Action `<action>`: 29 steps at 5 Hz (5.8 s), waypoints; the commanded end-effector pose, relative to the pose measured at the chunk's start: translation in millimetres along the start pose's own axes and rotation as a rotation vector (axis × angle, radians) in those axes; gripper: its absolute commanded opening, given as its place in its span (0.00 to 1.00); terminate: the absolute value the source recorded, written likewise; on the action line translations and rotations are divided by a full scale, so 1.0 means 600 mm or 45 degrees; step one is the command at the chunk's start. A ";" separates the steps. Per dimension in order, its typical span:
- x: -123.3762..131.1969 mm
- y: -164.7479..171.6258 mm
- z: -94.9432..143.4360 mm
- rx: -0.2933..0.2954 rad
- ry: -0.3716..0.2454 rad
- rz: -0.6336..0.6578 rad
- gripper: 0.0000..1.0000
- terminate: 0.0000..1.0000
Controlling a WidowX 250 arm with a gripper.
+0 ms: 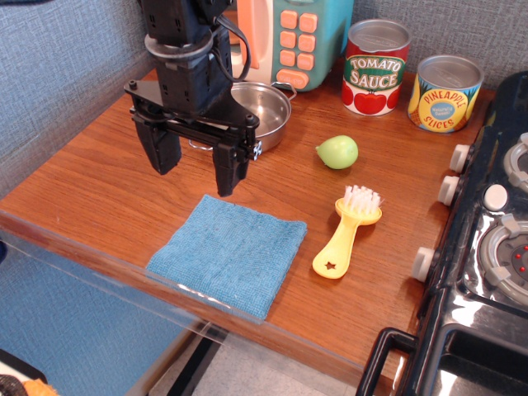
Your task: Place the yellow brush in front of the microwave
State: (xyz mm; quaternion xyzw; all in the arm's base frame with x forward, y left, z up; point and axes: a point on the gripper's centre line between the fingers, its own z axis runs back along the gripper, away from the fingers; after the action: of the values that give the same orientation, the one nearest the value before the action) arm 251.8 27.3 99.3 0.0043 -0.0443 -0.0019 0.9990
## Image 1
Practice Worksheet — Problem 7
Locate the toy microwave oven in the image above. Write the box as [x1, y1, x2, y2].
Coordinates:
[224, 0, 354, 92]

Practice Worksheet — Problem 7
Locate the orange object bottom left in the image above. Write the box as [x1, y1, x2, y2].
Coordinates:
[1, 375, 59, 396]

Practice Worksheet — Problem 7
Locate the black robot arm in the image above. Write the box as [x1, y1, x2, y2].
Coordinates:
[125, 1, 262, 196]

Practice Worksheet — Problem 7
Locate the pineapple slices can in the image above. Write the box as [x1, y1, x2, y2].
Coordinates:
[408, 54, 484, 134]

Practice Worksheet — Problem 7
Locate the green toy pear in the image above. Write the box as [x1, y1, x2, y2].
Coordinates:
[315, 135, 359, 170]

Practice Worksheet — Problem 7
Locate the yellow dish brush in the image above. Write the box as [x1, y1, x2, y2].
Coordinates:
[312, 185, 382, 280]

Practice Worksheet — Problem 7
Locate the tomato sauce can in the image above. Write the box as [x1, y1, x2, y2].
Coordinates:
[342, 19, 411, 116]

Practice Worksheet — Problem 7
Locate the small steel pan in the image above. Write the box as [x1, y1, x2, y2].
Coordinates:
[188, 81, 298, 153]

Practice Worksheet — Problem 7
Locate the blue folded cloth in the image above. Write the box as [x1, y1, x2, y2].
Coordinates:
[147, 196, 307, 321]

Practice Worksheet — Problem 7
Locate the black toy stove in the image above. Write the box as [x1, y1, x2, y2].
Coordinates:
[357, 72, 527, 395]

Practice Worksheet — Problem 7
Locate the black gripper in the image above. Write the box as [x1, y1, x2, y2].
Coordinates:
[125, 53, 259, 197]

